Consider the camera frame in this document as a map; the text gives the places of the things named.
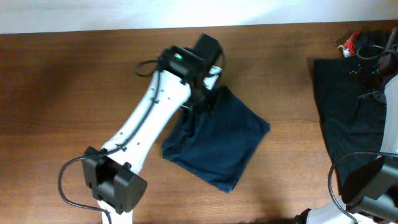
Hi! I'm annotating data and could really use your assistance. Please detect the dark blue shorts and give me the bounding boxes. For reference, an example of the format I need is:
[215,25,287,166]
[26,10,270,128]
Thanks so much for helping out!
[162,86,271,192]

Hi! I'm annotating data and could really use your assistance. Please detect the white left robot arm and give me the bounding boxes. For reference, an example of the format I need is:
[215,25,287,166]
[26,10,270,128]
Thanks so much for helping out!
[82,34,225,223]

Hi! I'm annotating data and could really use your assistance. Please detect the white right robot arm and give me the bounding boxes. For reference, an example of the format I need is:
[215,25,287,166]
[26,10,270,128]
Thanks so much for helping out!
[294,44,397,223]

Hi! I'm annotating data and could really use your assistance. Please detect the red and white cloth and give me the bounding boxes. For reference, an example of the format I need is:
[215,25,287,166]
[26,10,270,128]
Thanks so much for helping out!
[338,31,360,58]

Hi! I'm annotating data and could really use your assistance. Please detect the black garment on table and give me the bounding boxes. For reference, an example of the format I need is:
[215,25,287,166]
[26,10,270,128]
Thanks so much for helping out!
[312,29,396,190]

